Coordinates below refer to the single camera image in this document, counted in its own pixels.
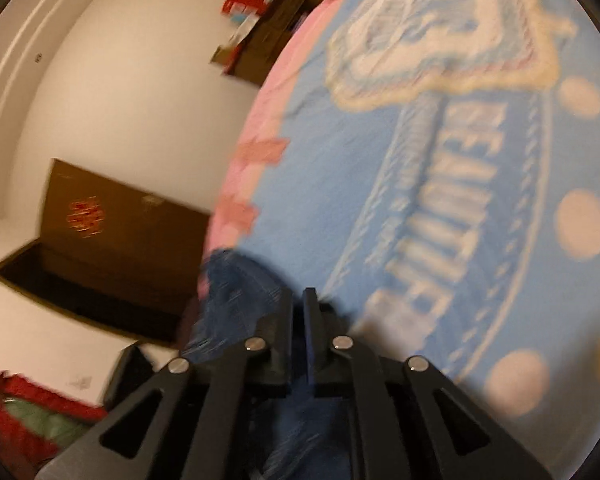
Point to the blue denim jeans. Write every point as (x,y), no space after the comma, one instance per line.
(235,300)

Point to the brown cardboard box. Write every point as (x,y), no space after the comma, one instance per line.
(225,60)

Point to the blue and pink printed blanket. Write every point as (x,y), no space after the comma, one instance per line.
(480,160)

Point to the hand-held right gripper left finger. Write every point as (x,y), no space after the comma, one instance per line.
(281,355)

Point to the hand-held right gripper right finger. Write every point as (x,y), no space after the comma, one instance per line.
(311,350)

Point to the brown wooden desk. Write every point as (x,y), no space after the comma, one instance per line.
(275,35)

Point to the red and green cloth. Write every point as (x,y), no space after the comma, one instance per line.
(40,420)

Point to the brown wooden door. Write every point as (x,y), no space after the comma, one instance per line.
(125,240)

